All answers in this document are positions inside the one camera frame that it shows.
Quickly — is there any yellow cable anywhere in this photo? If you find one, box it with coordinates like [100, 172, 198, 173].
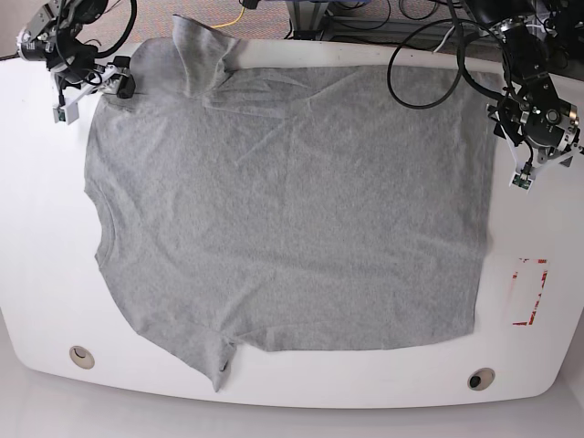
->
[214, 4, 247, 30]

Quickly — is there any red tape rectangle marking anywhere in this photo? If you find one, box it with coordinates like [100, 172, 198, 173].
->
[506, 258, 549, 327]

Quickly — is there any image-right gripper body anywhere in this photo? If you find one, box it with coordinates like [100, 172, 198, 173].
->
[487, 100, 583, 178]

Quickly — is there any aluminium frame stand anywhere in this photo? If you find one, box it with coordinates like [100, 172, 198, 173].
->
[286, 0, 548, 72]

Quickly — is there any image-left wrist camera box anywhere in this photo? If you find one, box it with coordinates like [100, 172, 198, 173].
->
[52, 103, 79, 125]

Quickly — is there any table grommet hole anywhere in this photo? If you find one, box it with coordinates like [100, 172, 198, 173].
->
[467, 368, 495, 391]
[69, 346, 95, 370]

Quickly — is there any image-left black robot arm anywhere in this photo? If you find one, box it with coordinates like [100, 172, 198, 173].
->
[16, 0, 138, 124]

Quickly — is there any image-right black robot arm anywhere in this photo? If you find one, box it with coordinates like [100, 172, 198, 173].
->
[447, 1, 583, 189]

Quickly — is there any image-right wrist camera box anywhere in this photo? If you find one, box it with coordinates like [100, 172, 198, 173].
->
[509, 172, 534, 193]

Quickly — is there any left table grommet hole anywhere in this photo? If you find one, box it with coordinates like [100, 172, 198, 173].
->
[69, 346, 95, 370]

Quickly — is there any white cable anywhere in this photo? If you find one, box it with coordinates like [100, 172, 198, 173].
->
[432, 26, 457, 54]

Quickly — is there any grey t-shirt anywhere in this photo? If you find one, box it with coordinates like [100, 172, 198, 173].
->
[85, 16, 495, 388]

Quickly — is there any right table grommet hole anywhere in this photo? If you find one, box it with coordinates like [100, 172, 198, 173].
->
[467, 368, 495, 391]

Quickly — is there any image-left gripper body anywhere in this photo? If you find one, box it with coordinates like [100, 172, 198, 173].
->
[52, 56, 132, 107]

